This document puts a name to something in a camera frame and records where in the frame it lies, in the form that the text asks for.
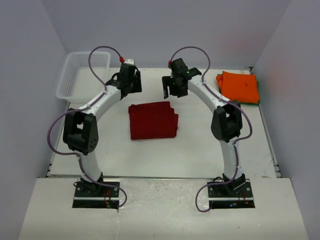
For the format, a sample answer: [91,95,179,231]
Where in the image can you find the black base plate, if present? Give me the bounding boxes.
[72,178,120,210]
[207,180,256,210]

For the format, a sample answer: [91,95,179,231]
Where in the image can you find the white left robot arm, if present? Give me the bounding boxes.
[62,59,142,197]

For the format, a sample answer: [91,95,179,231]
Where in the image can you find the white plastic basket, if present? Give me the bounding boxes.
[55,51,111,104]

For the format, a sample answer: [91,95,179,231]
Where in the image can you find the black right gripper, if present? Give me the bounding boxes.
[162,75,188,100]

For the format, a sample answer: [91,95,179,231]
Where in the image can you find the folded orange t shirt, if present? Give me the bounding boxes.
[216,70,260,103]

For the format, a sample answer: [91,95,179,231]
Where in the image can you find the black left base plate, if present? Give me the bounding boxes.
[72,178,120,210]

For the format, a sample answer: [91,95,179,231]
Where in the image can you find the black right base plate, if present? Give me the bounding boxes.
[207,180,256,210]

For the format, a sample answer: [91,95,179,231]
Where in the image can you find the dark red t shirt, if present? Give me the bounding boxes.
[128,101,179,141]

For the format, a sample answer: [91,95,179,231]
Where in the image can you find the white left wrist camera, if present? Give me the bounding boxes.
[124,59,135,65]

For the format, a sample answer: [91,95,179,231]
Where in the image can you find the folded green t shirt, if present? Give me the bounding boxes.
[216,72,261,107]

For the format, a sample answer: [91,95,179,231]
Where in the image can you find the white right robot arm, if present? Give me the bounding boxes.
[162,58,246,197]

